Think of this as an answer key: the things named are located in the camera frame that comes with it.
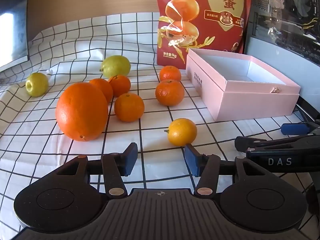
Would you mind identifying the large orange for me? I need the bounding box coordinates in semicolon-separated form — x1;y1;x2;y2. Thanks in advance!
55;82;109;142

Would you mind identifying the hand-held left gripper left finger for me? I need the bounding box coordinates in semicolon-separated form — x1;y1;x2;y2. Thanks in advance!
54;142;138;198

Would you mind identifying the small yellow-green pear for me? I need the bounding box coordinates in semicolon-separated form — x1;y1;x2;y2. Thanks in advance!
25;72;49;97

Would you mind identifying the small orange mandarin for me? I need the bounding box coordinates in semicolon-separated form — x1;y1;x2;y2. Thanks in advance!
155;79;185;106
114;93;145;123
159;65;182;82
108;74;131;97
89;78;114;103

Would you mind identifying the yellowish mandarin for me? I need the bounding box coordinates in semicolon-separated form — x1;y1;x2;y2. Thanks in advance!
164;118;198;147

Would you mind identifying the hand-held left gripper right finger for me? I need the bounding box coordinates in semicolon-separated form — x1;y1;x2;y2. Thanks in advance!
184;144;273;197

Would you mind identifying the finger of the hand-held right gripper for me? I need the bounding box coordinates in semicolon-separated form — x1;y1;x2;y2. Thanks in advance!
234;134;320;153
280;120;320;136

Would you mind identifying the large yellow-green pear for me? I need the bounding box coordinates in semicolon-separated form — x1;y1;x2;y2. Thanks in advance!
99;55;131;79

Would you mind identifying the glass-sided computer case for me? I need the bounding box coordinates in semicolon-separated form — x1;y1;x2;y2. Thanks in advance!
243;0;320;123

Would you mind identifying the pink cardboard box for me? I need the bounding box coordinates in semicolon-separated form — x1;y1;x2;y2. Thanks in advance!
185;48;301;122

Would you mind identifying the red snack bag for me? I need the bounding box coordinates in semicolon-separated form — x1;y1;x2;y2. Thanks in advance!
156;0;253;65

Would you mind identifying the white black-grid tablecloth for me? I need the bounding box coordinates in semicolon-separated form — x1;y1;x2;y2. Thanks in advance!
0;12;320;240

